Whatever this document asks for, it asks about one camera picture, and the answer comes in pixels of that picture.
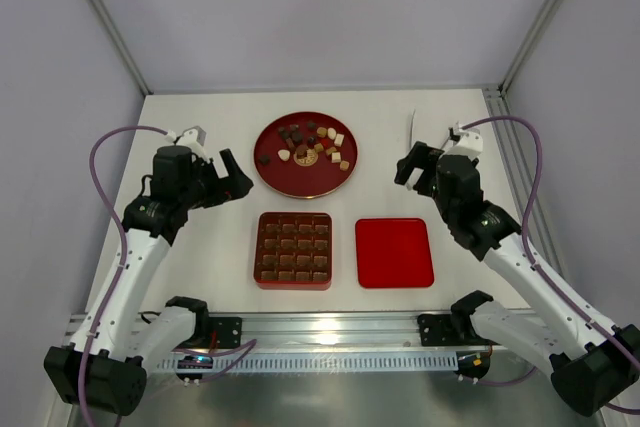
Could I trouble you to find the black mount plate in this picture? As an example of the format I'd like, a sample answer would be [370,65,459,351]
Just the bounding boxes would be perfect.
[417,313,460,347]
[209,316,243,350]

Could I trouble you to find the round brown chocolate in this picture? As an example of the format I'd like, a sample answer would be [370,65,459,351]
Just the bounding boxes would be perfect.
[296,145,309,158]

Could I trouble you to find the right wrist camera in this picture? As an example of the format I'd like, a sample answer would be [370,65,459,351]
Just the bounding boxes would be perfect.
[444,124,484,161]

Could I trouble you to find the purple cable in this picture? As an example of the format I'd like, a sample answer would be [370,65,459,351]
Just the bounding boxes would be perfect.
[459,115,640,416]
[77,125,174,427]

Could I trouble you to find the round red plate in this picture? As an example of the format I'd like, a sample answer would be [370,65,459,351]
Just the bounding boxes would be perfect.
[253,111,359,199]

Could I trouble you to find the aluminium rail frame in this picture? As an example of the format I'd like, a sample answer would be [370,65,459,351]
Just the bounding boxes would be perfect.
[143,312,496,383]

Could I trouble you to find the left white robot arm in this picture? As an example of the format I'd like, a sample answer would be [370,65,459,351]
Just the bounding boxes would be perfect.
[44,145,253,423]

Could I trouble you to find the white cube chocolate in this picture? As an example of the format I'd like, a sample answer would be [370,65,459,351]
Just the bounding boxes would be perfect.
[334,134,345,147]

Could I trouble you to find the red chocolate box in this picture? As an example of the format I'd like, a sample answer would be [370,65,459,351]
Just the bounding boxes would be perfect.
[253,212,333,291]

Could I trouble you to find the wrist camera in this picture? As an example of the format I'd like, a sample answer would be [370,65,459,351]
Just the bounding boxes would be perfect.
[167,126,209,161]
[444,124,484,161]

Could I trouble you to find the metal tongs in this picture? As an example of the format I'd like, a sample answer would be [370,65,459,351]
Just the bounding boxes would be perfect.
[406,109,417,152]

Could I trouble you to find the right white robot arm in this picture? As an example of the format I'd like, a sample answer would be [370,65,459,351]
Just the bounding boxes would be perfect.
[394,142,639,417]

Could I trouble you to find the left black mount plate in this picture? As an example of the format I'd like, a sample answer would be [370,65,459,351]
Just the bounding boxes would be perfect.
[209,316,243,350]

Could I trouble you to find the right black mount plate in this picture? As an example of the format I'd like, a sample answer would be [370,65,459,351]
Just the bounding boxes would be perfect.
[417,313,460,347]

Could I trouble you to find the red box lid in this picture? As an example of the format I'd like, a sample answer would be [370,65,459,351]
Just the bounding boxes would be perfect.
[355,218,435,289]

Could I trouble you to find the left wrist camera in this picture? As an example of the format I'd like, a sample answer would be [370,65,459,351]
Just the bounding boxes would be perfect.
[167,126,209,161]

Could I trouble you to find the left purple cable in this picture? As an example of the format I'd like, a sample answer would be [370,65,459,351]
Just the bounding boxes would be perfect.
[77,125,174,427]

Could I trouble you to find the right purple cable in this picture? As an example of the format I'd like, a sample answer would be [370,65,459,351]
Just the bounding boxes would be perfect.
[459,115,640,416]

